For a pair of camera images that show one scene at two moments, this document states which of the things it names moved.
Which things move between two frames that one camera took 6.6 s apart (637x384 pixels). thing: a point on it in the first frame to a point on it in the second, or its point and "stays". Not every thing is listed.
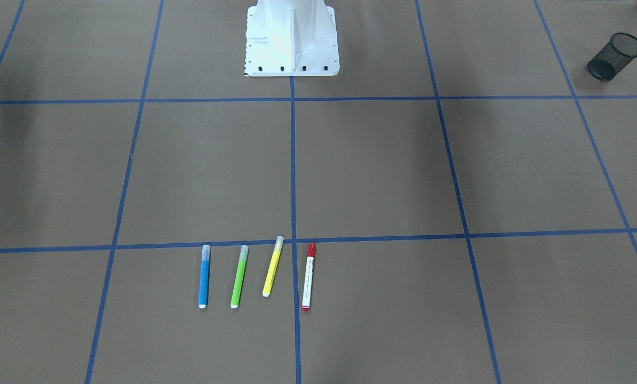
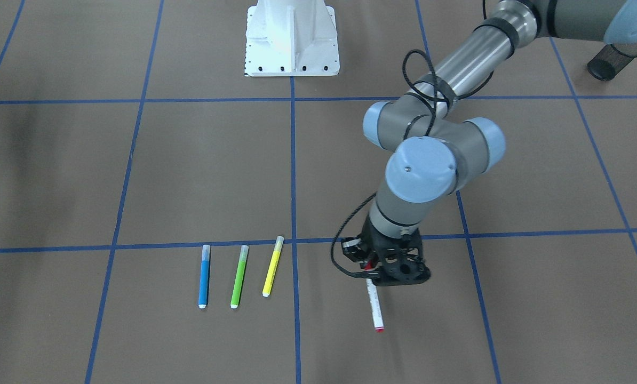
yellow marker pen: (273, 266) stays
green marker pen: (239, 276) stays
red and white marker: (306, 298) to (375, 301)
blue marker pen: (204, 277) stays
